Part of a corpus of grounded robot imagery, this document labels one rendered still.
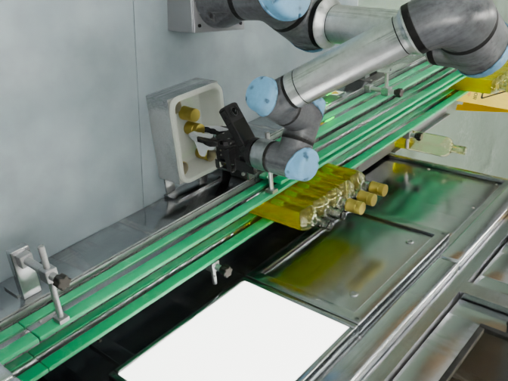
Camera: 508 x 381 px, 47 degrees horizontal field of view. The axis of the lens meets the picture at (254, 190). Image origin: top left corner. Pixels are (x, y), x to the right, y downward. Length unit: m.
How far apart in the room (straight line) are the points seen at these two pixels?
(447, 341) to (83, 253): 0.83
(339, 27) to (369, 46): 0.23
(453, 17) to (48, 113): 0.81
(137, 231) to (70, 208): 0.16
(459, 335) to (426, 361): 0.12
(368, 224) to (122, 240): 0.72
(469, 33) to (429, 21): 0.07
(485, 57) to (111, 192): 0.87
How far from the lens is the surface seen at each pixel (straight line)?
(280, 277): 1.49
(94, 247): 1.37
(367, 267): 1.52
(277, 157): 1.29
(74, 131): 1.34
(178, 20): 1.44
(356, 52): 1.12
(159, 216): 1.45
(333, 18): 1.35
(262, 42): 1.73
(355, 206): 1.52
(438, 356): 1.35
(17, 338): 1.20
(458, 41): 1.11
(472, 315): 1.47
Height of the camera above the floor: 1.86
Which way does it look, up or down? 38 degrees down
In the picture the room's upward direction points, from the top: 107 degrees clockwise
